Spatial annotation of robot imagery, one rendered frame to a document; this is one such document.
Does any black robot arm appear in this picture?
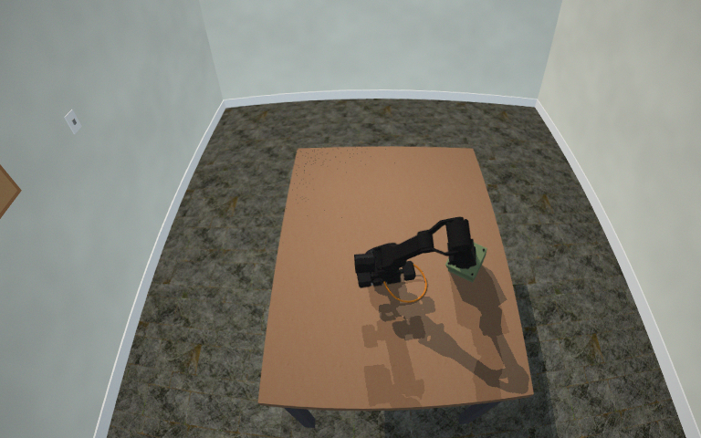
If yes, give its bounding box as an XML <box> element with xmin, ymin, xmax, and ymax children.
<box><xmin>354</xmin><ymin>217</ymin><xmax>476</xmax><ymax>275</ymax></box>

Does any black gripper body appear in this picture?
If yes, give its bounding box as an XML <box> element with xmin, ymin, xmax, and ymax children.
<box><xmin>357</xmin><ymin>261</ymin><xmax>415</xmax><ymax>288</ymax></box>

